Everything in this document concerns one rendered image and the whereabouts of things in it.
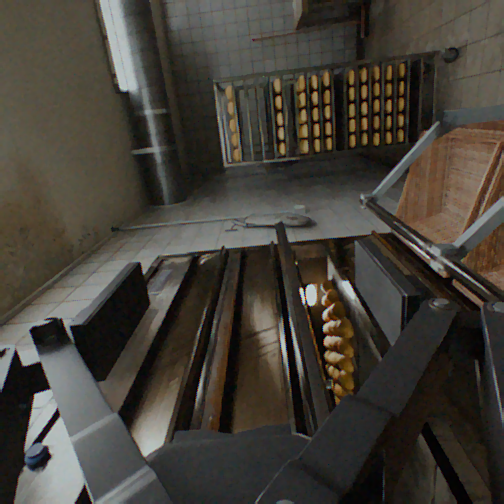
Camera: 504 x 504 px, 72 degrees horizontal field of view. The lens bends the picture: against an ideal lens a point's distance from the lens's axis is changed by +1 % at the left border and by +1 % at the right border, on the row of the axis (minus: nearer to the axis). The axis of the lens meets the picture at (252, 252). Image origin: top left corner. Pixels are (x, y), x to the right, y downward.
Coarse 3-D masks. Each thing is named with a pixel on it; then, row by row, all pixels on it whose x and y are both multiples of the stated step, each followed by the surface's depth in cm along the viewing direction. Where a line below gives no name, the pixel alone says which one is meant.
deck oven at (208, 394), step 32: (160, 256) 189; (320, 256) 183; (224, 288) 142; (320, 288) 189; (448, 288) 123; (224, 320) 120; (288, 320) 115; (320, 320) 197; (224, 352) 103; (320, 352) 112; (224, 384) 90; (192, 416) 81; (448, 416) 74
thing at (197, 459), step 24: (192, 432) 9; (216, 432) 9; (240, 432) 9; (264, 432) 9; (288, 432) 9; (144, 456) 9; (168, 456) 8; (192, 456) 8; (216, 456) 8; (240, 456) 8; (264, 456) 8; (288, 456) 8; (168, 480) 8; (192, 480) 8; (216, 480) 8; (240, 480) 8; (264, 480) 8
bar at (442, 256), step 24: (456, 120) 98; (480, 120) 98; (384, 192) 107; (384, 216) 89; (408, 240) 75; (456, 240) 64; (480, 240) 62; (432, 264) 65; (456, 264) 58; (480, 288) 51
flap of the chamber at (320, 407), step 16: (288, 240) 173; (288, 256) 129; (288, 272) 117; (304, 304) 108; (304, 320) 88; (304, 336) 82; (304, 352) 77; (320, 368) 79; (320, 384) 66; (320, 400) 63; (320, 416) 60
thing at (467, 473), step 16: (336, 256) 161; (352, 272) 144; (352, 288) 131; (368, 320) 112; (384, 336) 102; (384, 352) 98; (432, 416) 74; (432, 432) 71; (448, 432) 70; (432, 448) 72; (448, 448) 67; (448, 464) 65; (464, 464) 64; (448, 480) 66; (464, 480) 61; (480, 480) 61; (464, 496) 61; (480, 496) 59
